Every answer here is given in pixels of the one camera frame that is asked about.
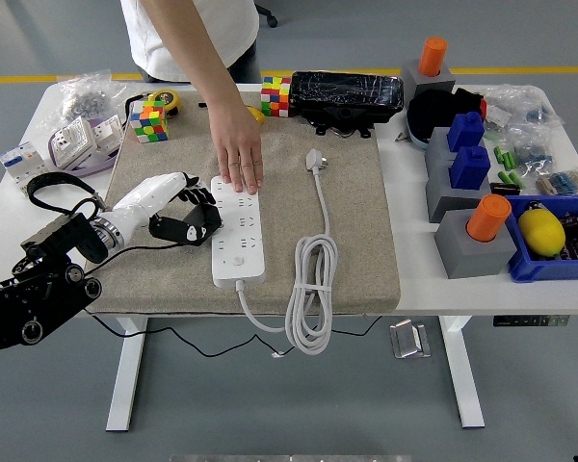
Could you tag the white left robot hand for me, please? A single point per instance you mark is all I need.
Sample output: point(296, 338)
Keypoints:
point(144, 197)

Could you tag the person's right hand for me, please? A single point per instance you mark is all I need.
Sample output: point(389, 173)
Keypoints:
point(238, 149)

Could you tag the black plug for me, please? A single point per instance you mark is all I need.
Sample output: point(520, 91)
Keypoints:
point(207, 219)

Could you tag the white power strip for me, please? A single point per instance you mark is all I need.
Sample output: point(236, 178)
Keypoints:
point(238, 260)

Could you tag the person's right forearm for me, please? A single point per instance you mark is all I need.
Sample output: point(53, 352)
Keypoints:
point(197, 58)

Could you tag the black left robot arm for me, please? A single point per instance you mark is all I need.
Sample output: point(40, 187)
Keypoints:
point(29, 308)

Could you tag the tall multicolour puzzle cube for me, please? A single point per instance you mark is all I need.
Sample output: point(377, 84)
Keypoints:
point(275, 96)

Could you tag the purple tray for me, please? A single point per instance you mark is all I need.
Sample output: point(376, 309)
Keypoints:
point(84, 171)

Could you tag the green and orange puzzle cube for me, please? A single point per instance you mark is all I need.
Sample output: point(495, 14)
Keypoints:
point(149, 122)

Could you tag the yellow and black tape measure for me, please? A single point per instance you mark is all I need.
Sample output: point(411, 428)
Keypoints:
point(168, 100)

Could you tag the clear bag of screws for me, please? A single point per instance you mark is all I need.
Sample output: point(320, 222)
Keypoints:
point(84, 98)

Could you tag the black film-wrapped box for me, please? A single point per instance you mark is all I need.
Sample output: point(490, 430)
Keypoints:
point(345, 91)

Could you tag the person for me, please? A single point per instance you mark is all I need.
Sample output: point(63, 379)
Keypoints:
point(221, 29)

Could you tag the white and blue circuit breaker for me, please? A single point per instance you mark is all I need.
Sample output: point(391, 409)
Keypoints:
point(19, 163)

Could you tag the grey-brown mat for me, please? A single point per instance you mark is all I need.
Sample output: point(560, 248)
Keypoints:
point(356, 216)

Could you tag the black office chair base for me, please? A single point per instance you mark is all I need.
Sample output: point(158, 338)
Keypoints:
point(270, 17)

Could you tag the white table leg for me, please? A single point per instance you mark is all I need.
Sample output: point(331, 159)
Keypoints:
point(465, 375)
point(125, 375)

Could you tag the black table control panel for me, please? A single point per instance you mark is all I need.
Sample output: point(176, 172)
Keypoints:
point(530, 321)

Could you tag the light blue bowl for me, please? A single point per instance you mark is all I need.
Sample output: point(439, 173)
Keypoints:
point(414, 137)

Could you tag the yellow floor tape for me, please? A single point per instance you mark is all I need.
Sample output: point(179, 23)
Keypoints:
point(9, 79)

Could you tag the blue plastic bin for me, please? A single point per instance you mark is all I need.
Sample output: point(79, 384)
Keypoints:
point(534, 272)

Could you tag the black cloth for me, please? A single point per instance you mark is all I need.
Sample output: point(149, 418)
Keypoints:
point(433, 110)

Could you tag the grey stepped block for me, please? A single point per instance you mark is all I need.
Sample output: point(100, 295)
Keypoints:
point(438, 192)

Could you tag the orange cylinder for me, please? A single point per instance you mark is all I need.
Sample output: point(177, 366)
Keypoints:
point(488, 217)
point(432, 57)

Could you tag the blue block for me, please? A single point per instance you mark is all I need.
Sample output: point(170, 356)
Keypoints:
point(469, 167)
point(465, 131)

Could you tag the yellow lemon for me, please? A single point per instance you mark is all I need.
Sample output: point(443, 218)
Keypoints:
point(542, 231)

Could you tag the small black component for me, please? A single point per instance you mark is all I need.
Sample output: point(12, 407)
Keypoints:
point(503, 188)

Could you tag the clear bag of white parts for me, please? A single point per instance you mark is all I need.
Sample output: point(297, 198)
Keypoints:
point(510, 106)

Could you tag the clear bag of resistors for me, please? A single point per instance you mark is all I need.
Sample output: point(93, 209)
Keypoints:
point(563, 183)

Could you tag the clear bag of blue parts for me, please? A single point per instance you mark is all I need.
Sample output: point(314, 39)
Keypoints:
point(532, 151)

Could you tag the white wall socket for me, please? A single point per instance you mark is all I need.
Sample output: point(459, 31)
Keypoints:
point(107, 132)
point(70, 139)

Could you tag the black plastic bracket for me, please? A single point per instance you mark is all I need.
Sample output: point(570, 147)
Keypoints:
point(342, 120)

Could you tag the silver metal bracket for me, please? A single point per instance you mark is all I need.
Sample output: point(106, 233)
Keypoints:
point(407, 339)

